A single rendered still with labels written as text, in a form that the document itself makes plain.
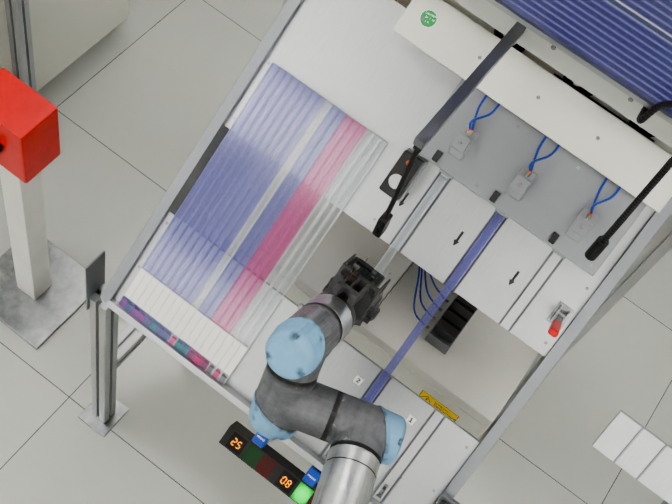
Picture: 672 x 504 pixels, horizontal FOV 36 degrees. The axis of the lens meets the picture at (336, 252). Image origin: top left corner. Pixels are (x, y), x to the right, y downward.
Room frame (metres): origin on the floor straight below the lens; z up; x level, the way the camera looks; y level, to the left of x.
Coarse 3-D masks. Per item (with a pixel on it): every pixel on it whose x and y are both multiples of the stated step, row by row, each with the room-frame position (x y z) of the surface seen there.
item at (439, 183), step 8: (440, 176) 1.01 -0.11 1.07; (440, 184) 1.00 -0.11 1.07; (432, 192) 0.98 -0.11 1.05; (424, 200) 0.97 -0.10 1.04; (432, 200) 0.97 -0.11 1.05; (424, 208) 0.96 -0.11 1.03; (416, 216) 0.95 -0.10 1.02; (408, 224) 0.94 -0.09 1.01; (400, 232) 0.93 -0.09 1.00; (408, 232) 0.93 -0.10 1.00; (400, 240) 0.92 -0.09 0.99; (392, 248) 0.90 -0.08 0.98; (384, 256) 0.89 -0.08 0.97; (392, 256) 0.89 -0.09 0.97; (384, 264) 0.88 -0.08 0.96
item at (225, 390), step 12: (108, 300) 0.73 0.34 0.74; (120, 312) 0.72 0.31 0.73; (132, 324) 0.71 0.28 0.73; (144, 324) 0.72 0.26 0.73; (156, 336) 0.70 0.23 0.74; (168, 348) 0.69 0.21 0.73; (180, 360) 0.68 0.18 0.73; (204, 372) 0.68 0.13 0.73; (216, 384) 0.66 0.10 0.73; (228, 396) 0.65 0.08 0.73; (240, 396) 0.66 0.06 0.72; (240, 408) 0.64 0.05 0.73; (288, 444) 0.61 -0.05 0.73; (300, 444) 0.62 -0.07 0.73; (312, 456) 0.61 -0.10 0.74
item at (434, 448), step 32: (256, 352) 0.73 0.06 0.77; (352, 352) 0.77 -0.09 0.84; (256, 384) 0.69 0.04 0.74; (352, 384) 0.73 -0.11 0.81; (384, 384) 0.74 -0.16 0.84; (416, 416) 0.71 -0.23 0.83; (320, 448) 0.63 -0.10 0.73; (416, 448) 0.67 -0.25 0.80; (448, 448) 0.68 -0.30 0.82; (384, 480) 0.61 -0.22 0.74; (416, 480) 0.63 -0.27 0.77; (448, 480) 0.64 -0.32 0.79
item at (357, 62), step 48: (336, 0) 1.19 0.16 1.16; (384, 0) 1.21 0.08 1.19; (288, 48) 1.12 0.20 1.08; (336, 48) 1.14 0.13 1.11; (384, 48) 1.15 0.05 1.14; (336, 96) 1.08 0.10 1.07; (384, 96) 1.09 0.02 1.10; (432, 96) 1.11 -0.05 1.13; (384, 240) 0.92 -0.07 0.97; (432, 240) 0.93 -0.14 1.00; (528, 240) 0.96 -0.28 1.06; (624, 240) 0.99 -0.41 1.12; (480, 288) 0.89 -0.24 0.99; (528, 288) 0.91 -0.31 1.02; (576, 288) 0.92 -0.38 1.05; (528, 336) 0.85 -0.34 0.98
